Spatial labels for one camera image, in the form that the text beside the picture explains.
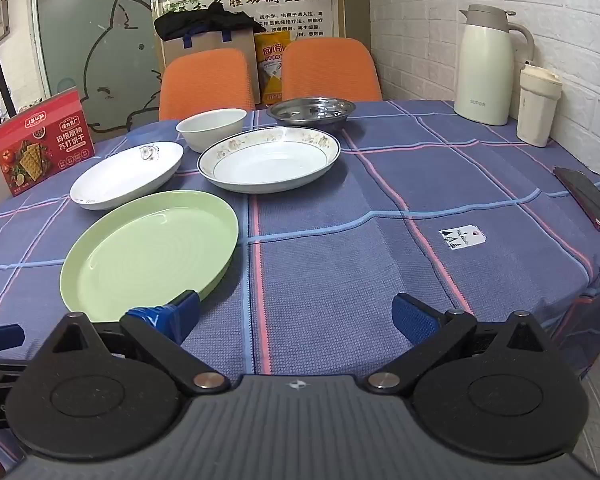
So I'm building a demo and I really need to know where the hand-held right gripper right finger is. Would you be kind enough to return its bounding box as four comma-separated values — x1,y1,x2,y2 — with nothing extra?
367,292,556,395

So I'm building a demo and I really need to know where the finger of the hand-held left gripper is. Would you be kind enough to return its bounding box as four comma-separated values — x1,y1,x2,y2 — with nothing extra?
0,324,27,361

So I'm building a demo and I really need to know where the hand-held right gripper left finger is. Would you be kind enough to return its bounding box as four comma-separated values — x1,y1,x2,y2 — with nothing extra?
42,290,231,395

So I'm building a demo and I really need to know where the green plate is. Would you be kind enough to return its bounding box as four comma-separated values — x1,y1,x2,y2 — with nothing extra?
60,190,240,322

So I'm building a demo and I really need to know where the white plate with small print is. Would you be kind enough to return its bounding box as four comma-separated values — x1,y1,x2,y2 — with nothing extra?
70,141,185,211

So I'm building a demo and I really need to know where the floral rimmed white plate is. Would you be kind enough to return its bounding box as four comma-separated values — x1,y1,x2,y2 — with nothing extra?
197,126,342,194

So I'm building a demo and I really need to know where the white bowl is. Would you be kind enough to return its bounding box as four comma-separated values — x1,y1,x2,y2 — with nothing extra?
175,108,248,153

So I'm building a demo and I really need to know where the stainless steel bowl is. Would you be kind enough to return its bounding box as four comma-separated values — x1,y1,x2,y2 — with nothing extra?
266,97,357,134

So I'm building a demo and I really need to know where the blue checked tablecloth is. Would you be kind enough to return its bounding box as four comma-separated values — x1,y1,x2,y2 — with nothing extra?
0,99,600,480

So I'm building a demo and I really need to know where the red cracker box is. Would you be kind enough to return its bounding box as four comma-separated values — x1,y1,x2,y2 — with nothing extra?
0,86,97,197

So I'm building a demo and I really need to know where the smartphone with red case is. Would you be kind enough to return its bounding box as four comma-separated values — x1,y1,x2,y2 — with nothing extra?
552,166,600,234

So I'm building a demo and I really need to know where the orange chair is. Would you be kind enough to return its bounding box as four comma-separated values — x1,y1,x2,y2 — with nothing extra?
158,49,257,122
281,37,383,102

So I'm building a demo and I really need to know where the cream tumbler cup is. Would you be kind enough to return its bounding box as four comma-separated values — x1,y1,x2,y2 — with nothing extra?
516,64,563,148

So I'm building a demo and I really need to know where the cream thermos jug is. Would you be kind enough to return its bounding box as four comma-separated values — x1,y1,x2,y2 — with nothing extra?
453,4,536,127

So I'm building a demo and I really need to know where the yellow snack packet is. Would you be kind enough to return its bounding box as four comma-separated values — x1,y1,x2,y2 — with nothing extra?
254,30,293,107

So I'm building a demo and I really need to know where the cardboard box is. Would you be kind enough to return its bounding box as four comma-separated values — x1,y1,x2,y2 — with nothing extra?
160,27,261,107

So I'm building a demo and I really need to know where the frosted glass panel cat drawing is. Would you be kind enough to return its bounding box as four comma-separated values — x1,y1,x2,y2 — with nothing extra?
32,0,161,133

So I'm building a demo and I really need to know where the black cloth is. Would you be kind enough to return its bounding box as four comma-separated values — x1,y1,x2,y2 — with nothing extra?
154,9,265,41

